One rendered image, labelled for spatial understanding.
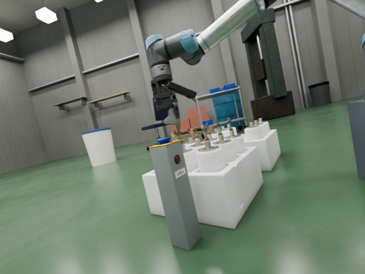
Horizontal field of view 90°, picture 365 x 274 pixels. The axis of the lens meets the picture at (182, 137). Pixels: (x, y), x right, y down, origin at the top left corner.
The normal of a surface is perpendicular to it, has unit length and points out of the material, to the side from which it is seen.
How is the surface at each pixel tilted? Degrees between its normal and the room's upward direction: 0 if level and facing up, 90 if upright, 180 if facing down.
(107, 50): 90
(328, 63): 90
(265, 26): 89
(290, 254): 0
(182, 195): 90
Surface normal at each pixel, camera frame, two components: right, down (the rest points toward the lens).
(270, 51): 0.06, 0.04
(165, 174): -0.59, 0.18
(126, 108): -0.22, 0.11
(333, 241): -0.22, -0.97
